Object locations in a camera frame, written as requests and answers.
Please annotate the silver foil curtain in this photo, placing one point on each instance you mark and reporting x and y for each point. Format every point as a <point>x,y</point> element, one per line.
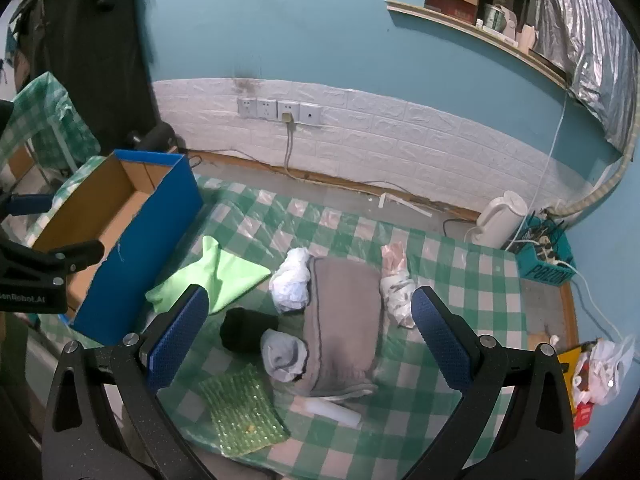
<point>585,35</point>

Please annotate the light green cloth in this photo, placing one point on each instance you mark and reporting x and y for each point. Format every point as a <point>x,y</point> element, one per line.
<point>225,275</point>

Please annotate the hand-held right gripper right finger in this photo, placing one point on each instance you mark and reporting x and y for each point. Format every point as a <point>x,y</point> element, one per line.
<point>445,340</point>

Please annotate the white power strip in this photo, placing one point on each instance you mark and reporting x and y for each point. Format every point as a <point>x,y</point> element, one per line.
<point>547,256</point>

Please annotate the white wall socket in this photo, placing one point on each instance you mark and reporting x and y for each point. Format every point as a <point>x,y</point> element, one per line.
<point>310,113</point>
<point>246,107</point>
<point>287,109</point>
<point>266,108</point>

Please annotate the yellow packet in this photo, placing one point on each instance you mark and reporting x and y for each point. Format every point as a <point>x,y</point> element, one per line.
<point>569,362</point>

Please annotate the table with checkered cover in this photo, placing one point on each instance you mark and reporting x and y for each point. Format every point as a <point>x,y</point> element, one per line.
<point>45,110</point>

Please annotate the white plastic strip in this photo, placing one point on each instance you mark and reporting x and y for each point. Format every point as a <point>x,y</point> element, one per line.
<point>405,204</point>

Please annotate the white electric kettle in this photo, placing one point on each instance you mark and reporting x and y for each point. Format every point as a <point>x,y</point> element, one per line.
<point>500,220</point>

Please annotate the wooden window sill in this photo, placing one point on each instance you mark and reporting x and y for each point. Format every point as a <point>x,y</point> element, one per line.
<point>475,27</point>

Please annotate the white plastic bag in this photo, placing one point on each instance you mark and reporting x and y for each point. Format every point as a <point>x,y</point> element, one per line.
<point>607,375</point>

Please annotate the black sock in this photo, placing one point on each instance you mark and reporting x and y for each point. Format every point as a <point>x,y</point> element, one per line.
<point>245,327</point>

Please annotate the black cylindrical device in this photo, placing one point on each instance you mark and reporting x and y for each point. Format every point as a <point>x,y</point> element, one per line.
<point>155,137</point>

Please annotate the black hanging coat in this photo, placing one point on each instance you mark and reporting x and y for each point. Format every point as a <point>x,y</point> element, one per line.
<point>100,60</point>

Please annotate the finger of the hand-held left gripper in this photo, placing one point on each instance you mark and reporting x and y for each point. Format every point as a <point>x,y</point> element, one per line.
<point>75,255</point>
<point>32,204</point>

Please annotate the green checkered tablecloth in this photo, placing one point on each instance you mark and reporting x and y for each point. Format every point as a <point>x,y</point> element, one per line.
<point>450,260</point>

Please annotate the metal tin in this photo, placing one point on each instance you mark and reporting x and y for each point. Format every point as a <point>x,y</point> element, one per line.
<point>494,19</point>

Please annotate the green bubble wrap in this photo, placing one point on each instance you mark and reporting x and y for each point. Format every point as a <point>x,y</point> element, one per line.
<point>240,410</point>

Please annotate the white plastic tube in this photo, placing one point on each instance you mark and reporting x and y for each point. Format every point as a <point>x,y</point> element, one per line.
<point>335,410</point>

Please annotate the teal plastic basket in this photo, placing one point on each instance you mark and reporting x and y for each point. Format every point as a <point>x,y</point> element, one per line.
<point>542,271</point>

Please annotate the blue cardboard box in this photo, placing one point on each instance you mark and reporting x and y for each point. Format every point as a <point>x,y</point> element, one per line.
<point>140,255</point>

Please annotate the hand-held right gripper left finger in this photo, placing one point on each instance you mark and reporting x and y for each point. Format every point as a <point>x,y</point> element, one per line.
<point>180,332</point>

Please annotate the grey blue sock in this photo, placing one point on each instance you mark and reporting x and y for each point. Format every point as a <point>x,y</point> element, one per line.
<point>282,352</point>

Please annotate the grey towel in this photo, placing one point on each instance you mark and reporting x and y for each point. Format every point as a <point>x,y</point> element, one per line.
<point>345,325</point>

